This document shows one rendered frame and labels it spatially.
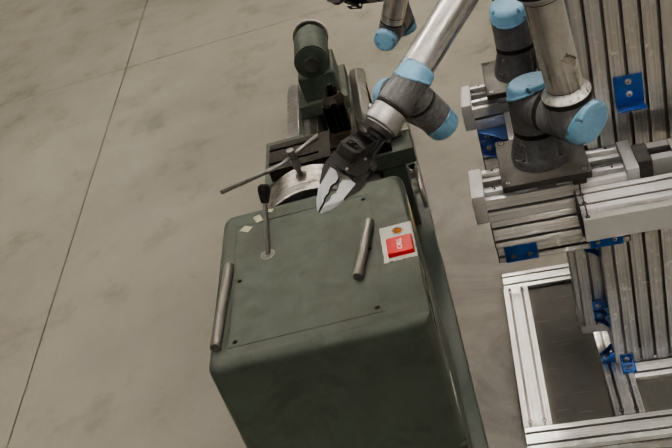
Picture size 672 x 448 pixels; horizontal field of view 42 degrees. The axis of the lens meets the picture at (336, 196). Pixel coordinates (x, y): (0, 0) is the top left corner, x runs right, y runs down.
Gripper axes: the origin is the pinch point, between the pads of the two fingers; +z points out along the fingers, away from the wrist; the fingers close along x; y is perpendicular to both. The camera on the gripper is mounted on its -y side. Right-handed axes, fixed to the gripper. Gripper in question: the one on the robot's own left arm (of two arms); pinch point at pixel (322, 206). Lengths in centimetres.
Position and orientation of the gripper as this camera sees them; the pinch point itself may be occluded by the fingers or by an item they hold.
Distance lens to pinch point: 174.1
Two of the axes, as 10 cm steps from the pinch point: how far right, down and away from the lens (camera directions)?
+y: 1.3, 1.6, 9.8
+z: -5.6, 8.2, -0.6
